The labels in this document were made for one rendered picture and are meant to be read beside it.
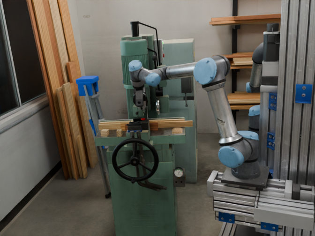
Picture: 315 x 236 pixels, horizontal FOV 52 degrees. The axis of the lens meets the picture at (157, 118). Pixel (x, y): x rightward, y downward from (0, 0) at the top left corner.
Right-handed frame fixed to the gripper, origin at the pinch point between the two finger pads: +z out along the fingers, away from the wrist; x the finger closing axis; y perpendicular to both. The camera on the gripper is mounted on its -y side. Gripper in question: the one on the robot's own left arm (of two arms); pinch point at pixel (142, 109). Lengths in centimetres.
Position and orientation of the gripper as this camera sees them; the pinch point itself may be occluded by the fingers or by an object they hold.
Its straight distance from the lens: 206.1
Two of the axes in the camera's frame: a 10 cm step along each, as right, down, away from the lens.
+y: 0.0, -7.4, 6.8
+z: 0.8, 6.7, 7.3
